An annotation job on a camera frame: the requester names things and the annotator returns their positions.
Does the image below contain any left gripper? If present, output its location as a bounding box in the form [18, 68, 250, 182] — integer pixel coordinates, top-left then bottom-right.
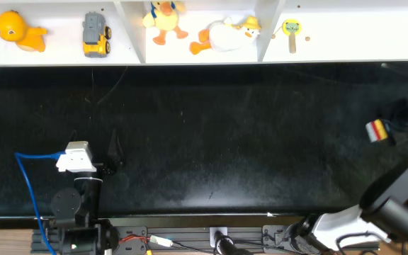
[68, 127, 125, 176]

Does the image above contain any grey and yellow toy truck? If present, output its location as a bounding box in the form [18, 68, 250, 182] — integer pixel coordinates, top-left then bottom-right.
[81, 11, 113, 59]

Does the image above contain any yellow rubber duck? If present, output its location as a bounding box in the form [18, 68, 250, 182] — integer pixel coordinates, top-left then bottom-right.
[0, 10, 48, 53]

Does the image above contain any yellow rattle drum toy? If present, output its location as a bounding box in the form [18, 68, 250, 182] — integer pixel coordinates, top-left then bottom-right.
[271, 18, 311, 55]

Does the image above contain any many-coloured puzzle cube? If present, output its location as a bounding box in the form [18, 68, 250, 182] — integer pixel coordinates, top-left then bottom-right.
[365, 119, 390, 143]

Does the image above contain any yellow plush duck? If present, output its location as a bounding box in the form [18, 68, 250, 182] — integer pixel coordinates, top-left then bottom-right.
[142, 0, 190, 46]

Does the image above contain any white plush duck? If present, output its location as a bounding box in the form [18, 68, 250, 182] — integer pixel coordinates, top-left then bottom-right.
[189, 15, 262, 56]

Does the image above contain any white shelf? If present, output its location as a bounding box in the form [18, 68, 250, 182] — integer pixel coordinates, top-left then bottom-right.
[0, 0, 408, 67]

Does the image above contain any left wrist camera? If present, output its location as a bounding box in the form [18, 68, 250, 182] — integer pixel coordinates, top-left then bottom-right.
[55, 140, 98, 174]

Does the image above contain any blue cable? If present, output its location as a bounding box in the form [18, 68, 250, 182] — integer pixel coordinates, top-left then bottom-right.
[14, 151, 67, 255]

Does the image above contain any mounting rail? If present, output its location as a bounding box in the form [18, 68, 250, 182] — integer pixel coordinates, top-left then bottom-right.
[30, 214, 380, 255]

